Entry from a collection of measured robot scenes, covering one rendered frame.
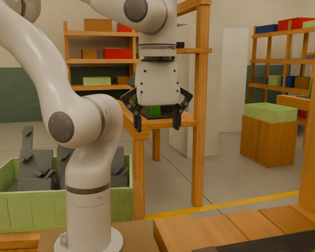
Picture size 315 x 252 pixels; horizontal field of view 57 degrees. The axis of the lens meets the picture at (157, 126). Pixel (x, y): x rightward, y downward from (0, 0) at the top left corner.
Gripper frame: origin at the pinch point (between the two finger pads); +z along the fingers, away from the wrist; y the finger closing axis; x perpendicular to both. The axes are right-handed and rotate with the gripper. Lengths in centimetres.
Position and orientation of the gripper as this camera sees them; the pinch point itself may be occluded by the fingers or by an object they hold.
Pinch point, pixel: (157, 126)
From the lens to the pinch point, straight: 68.8
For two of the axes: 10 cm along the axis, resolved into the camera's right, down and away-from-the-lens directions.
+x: 2.5, 2.2, -9.4
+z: 0.0, 9.7, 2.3
